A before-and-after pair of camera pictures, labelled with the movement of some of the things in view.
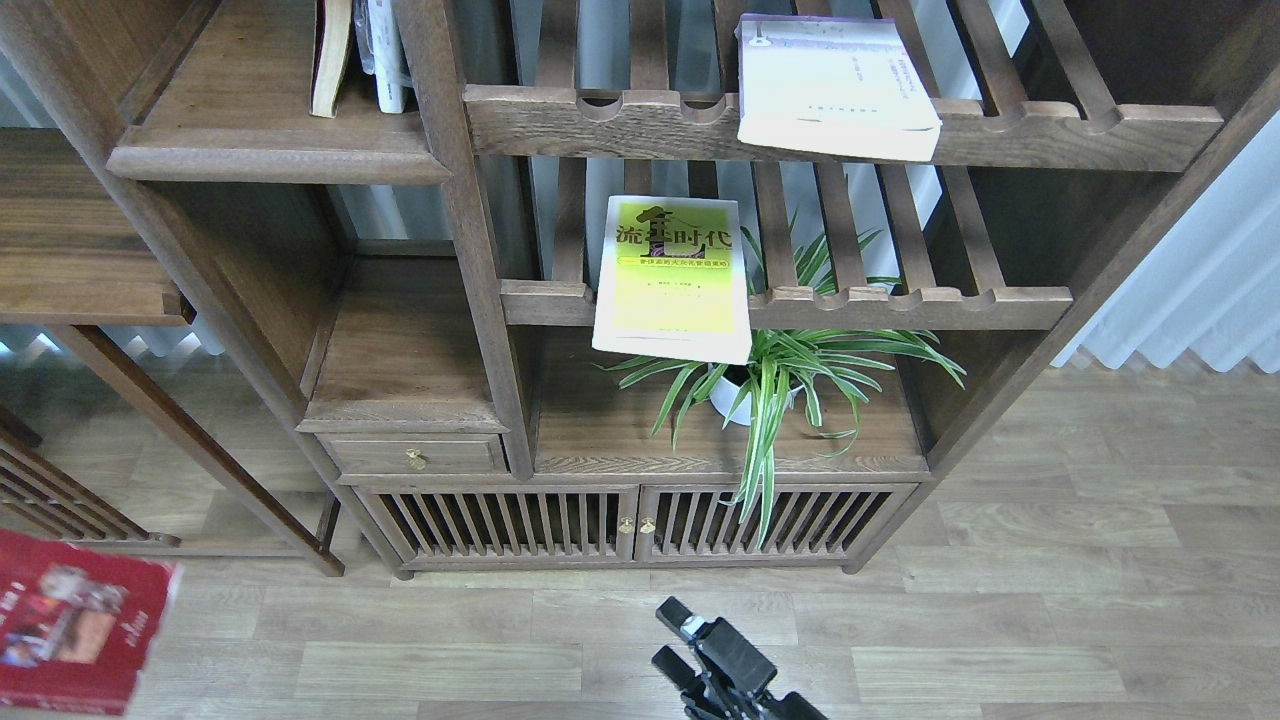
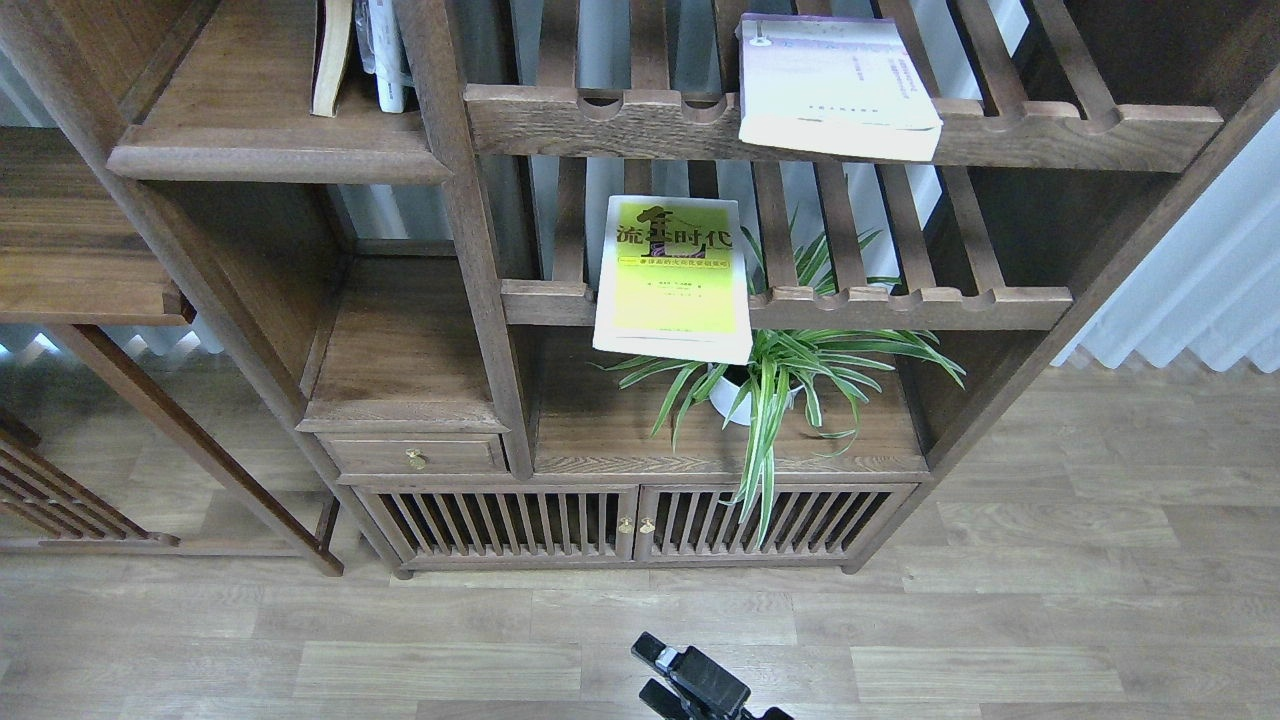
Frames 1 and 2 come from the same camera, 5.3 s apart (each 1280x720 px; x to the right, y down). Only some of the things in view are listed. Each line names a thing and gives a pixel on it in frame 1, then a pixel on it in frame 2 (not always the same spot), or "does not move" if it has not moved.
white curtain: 1211,288 does not move
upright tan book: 331,29 does not move
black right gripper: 739,661 → 698,673
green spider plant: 790,365 does not move
